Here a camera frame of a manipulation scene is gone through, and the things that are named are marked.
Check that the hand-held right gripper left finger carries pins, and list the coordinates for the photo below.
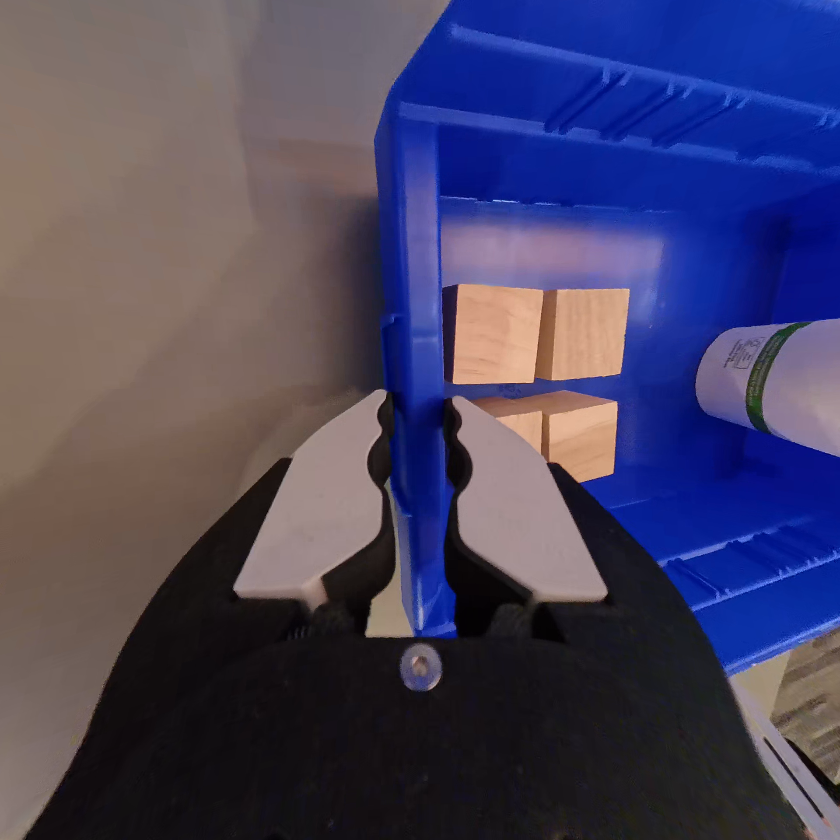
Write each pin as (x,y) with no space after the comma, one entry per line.
(315,518)

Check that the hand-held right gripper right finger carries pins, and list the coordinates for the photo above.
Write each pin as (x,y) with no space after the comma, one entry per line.
(518,525)

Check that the blue plastic storage bin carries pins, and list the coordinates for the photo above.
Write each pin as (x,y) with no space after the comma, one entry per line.
(656,164)

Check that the wooden cube block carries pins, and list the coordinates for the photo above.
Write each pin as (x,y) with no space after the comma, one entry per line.
(492,334)
(581,436)
(518,417)
(584,334)

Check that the white tube with green band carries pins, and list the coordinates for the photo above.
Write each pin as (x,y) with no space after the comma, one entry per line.
(787,387)

